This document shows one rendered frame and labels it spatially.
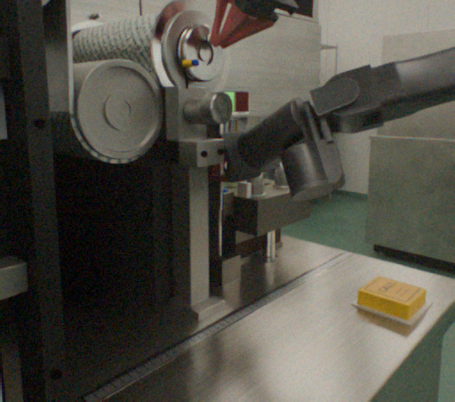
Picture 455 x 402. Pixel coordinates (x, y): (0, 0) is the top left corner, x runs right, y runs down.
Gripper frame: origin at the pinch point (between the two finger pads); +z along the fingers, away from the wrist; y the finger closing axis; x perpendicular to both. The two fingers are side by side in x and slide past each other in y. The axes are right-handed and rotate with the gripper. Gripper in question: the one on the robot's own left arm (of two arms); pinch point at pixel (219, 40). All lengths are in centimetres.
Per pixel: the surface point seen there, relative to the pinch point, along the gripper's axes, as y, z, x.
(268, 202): 12.7, 16.2, -17.8
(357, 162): 451, 190, 73
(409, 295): 15.3, 6.1, -39.6
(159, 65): -7.1, 5.4, -0.2
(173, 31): -5.1, 2.1, 2.8
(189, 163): -6.5, 9.6, -12.7
